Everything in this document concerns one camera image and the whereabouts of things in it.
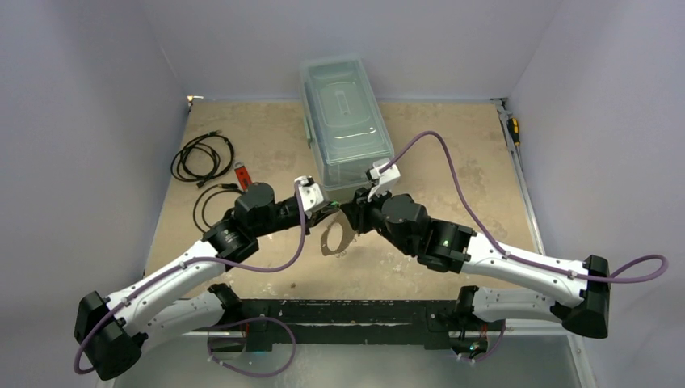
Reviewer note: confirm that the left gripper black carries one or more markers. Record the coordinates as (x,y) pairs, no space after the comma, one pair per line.
(317,213)

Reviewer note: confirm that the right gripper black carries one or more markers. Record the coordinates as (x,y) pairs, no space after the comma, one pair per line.
(362,209)

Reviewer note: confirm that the metal key organizer plate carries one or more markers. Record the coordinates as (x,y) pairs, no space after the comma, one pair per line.
(337,236)

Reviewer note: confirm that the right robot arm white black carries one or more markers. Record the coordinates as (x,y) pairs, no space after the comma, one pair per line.
(572,292)

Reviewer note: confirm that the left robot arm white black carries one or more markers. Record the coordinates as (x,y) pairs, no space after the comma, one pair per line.
(114,331)

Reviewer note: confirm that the clear plastic storage box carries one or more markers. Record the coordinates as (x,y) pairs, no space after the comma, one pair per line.
(343,124)

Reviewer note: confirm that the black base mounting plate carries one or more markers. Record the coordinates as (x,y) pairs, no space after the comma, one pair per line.
(431,324)

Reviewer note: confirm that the yellow black screwdriver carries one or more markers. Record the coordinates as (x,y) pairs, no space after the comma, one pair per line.
(513,130)

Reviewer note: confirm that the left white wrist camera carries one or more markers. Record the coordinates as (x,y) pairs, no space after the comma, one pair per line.
(312,198)

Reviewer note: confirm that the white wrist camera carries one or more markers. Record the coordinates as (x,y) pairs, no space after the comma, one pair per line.
(312,198)
(383,175)

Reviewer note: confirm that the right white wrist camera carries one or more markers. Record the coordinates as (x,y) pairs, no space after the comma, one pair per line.
(383,175)

